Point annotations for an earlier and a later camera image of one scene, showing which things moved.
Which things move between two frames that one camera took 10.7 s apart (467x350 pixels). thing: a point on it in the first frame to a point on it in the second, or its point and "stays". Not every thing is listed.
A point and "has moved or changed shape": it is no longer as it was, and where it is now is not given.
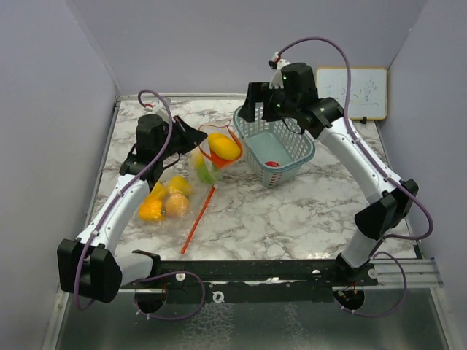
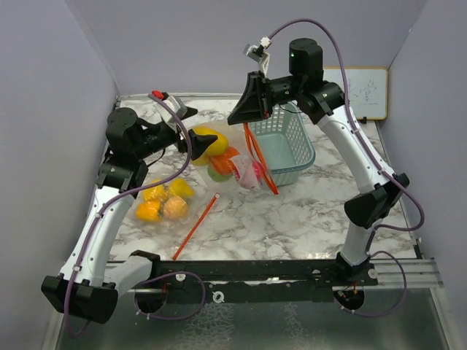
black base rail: (250, 281) stays
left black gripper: (189, 134) to (201, 143)
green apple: (208, 173) to (217, 177)
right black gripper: (257, 92) to (256, 103)
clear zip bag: (219, 149) has moved or changed shape
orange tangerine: (177, 205) stays
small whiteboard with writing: (368, 95) stays
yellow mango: (225, 146) to (218, 147)
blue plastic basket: (276, 152) has moved or changed shape
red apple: (272, 163) to (257, 169)
